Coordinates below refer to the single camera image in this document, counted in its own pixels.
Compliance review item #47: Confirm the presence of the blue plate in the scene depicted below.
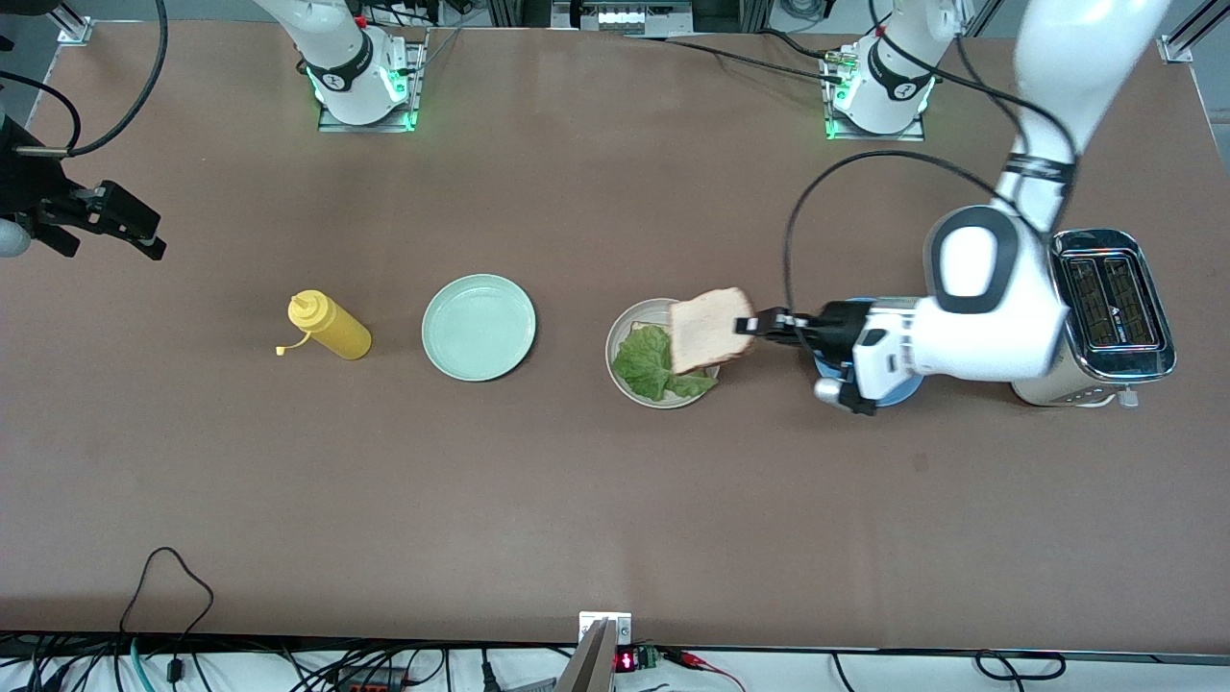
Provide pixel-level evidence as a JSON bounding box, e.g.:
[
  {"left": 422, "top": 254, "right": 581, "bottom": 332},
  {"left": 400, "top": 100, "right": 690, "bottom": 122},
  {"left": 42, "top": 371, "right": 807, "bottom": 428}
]
[{"left": 812, "top": 296, "right": 925, "bottom": 409}]

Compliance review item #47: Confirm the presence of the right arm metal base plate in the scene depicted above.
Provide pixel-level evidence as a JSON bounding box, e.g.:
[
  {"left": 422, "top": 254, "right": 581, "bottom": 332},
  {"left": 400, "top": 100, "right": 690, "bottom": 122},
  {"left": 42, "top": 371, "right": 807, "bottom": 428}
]
[{"left": 317, "top": 27, "right": 426, "bottom": 134}]

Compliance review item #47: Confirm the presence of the control box with lights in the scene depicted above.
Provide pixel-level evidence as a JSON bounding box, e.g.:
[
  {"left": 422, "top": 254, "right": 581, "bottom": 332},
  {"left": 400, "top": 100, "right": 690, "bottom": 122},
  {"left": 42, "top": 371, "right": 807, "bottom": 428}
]
[{"left": 553, "top": 0, "right": 695, "bottom": 37}]

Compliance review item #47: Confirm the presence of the aluminium frame corner profile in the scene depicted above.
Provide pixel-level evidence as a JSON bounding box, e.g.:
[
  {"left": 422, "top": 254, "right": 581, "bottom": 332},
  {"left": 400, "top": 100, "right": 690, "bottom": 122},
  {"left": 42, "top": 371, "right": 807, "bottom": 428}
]
[
  {"left": 1158, "top": 0, "right": 1230, "bottom": 64},
  {"left": 48, "top": 0, "right": 94, "bottom": 45}
]

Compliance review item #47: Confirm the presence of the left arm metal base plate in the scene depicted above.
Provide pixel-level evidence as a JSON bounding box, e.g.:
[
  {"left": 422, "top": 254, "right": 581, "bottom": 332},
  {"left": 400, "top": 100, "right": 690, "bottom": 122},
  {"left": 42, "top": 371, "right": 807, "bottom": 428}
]
[{"left": 822, "top": 43, "right": 928, "bottom": 143}]

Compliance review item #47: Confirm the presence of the green lettuce leaf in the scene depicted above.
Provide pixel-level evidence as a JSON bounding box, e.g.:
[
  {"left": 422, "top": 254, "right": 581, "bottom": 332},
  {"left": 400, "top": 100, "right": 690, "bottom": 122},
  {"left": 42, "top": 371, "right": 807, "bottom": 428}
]
[{"left": 612, "top": 324, "right": 719, "bottom": 402}]

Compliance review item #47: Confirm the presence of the yellow squeeze bottle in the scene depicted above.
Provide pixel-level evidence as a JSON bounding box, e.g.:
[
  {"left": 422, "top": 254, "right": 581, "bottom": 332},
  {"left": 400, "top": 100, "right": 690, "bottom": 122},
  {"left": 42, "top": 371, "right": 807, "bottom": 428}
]
[{"left": 276, "top": 289, "right": 373, "bottom": 361}]

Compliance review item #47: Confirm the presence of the thin black looped cable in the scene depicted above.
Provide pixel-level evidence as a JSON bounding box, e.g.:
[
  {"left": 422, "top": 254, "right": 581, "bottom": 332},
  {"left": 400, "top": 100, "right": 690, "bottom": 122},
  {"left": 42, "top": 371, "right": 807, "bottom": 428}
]
[{"left": 117, "top": 546, "right": 215, "bottom": 674}]

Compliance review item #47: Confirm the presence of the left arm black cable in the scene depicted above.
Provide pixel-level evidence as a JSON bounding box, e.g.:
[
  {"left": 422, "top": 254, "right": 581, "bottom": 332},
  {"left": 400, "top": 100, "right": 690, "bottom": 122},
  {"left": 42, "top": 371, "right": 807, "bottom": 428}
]
[{"left": 783, "top": 0, "right": 1082, "bottom": 318}]

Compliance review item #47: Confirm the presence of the red clip wire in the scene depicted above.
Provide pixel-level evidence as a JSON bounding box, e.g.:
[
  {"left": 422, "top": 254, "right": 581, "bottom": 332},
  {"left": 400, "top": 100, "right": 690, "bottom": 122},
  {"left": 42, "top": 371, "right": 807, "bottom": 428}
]
[{"left": 661, "top": 649, "right": 746, "bottom": 692}]

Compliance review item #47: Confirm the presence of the black coiled cable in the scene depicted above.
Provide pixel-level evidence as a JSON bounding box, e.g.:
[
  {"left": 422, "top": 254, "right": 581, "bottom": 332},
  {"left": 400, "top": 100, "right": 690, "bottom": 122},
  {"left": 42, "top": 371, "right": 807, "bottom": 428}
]
[{"left": 975, "top": 650, "right": 1068, "bottom": 681}]

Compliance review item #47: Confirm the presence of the bread slice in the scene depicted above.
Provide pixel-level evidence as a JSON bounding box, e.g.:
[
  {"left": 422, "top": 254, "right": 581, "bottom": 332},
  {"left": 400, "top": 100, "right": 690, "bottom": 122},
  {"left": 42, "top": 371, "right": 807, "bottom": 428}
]
[{"left": 669, "top": 286, "right": 757, "bottom": 376}]

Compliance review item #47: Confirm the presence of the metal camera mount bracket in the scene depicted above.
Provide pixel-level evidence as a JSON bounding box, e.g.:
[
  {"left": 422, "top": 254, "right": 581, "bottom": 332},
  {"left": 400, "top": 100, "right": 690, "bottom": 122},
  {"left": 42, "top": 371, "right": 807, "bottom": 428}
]
[{"left": 555, "top": 611, "right": 633, "bottom": 692}]

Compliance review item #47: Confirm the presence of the beige plate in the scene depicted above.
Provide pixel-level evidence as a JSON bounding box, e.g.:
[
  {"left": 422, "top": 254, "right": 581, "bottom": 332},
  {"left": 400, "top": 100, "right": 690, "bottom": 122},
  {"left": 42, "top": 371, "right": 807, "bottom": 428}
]
[{"left": 604, "top": 297, "right": 723, "bottom": 410}]

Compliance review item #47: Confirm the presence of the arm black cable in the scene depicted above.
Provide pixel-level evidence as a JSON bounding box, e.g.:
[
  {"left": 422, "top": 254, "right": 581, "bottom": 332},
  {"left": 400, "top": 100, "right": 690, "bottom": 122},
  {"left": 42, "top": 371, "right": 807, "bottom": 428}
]
[
  {"left": 783, "top": 0, "right": 1082, "bottom": 318},
  {"left": 0, "top": 0, "right": 169, "bottom": 157}
]

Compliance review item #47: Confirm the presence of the beige chrome toaster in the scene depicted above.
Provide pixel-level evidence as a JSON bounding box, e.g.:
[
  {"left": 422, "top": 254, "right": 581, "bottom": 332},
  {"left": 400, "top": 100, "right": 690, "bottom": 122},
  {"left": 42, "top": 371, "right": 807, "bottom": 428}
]
[{"left": 1011, "top": 228, "right": 1178, "bottom": 409}]

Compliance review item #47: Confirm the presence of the black base power cable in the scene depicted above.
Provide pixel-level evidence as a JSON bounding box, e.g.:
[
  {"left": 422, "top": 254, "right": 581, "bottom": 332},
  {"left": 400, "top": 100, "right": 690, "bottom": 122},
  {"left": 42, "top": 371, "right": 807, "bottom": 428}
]
[{"left": 625, "top": 27, "right": 851, "bottom": 87}]

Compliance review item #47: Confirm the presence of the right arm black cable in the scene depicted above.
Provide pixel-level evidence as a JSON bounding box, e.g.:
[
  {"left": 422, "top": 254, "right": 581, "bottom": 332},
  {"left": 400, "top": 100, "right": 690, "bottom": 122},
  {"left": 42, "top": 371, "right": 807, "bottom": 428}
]
[{"left": 0, "top": 0, "right": 169, "bottom": 157}]

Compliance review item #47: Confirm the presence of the pale green plate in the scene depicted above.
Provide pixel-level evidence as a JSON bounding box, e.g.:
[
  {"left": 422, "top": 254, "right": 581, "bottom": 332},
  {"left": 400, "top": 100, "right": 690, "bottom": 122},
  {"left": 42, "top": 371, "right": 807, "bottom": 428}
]
[{"left": 421, "top": 274, "right": 537, "bottom": 383}]

